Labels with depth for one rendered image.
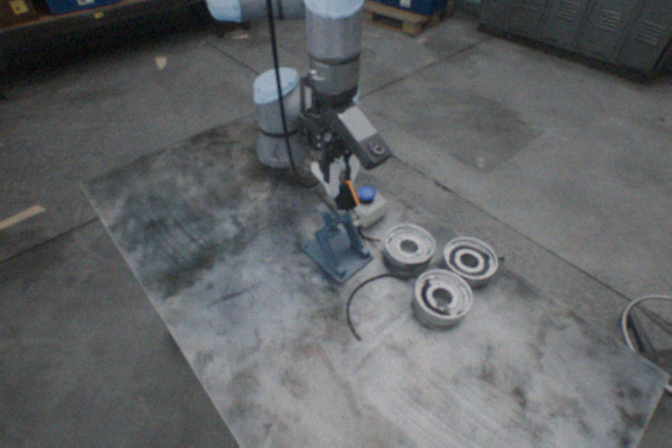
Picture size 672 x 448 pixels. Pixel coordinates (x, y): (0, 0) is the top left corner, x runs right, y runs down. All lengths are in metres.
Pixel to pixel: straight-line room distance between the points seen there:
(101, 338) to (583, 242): 2.20
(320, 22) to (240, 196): 0.58
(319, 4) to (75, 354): 1.65
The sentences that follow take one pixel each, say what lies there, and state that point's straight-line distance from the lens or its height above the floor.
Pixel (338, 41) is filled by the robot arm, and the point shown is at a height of 1.27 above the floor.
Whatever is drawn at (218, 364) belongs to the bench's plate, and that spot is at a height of 0.80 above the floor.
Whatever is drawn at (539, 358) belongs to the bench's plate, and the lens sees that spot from 0.82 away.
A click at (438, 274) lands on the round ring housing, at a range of 0.81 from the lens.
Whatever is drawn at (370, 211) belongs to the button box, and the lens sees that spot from 0.88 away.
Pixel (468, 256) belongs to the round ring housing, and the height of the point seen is 0.82.
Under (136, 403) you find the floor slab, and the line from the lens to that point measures 1.70.
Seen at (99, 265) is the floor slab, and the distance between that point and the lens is 2.14.
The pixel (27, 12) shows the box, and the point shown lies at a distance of 3.85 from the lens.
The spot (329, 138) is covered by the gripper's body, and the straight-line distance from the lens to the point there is 0.60.
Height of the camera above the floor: 1.47
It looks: 43 degrees down
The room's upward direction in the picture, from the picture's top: straight up
